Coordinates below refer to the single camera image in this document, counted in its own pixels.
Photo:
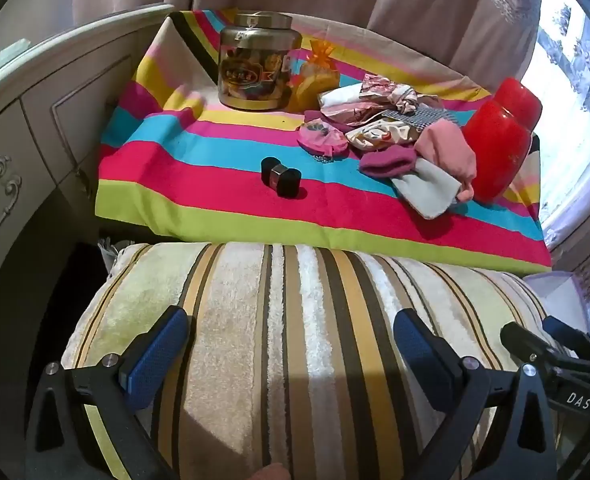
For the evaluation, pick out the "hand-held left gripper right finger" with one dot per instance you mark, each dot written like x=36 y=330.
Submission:
x=420 y=355

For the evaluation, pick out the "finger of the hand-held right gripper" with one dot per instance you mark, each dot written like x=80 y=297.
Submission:
x=520 y=340
x=565 y=332

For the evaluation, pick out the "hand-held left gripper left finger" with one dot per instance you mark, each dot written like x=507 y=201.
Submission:
x=155 y=355

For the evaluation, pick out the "light grey sock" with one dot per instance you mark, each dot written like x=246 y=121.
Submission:
x=427 y=190

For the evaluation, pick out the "red canister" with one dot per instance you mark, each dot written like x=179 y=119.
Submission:
x=495 y=155

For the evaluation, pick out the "magenta sock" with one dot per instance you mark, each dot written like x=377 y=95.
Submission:
x=387 y=162

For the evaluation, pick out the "red canister lid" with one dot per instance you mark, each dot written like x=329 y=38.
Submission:
x=520 y=100

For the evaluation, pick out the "red white floral cloth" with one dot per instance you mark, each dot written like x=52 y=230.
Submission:
x=390 y=87

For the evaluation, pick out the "white plastic box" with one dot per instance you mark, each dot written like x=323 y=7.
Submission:
x=560 y=287

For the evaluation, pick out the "beige striped cushion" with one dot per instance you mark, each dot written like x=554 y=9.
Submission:
x=295 y=335

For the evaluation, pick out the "colourful striped tablecloth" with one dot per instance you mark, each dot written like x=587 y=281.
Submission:
x=225 y=195

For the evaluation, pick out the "small black box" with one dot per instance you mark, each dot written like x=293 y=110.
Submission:
x=280 y=177

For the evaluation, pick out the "white cloth with coloured print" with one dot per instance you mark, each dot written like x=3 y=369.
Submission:
x=380 y=135

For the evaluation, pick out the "pink floral pouch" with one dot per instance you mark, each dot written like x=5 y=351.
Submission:
x=320 y=140

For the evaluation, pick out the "checked cloth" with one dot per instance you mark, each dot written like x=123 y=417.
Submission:
x=417 y=117

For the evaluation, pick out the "lace window curtain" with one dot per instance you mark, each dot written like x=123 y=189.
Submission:
x=575 y=85

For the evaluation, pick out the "white carved dresser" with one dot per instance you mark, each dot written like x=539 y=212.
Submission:
x=35 y=125

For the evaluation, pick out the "pink white printed cloth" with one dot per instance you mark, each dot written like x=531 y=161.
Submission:
x=342 y=102

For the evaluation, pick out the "orange organza gift bag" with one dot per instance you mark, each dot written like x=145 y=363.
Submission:
x=315 y=80

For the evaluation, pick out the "glass jar with metal lid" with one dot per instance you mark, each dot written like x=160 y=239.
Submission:
x=255 y=60

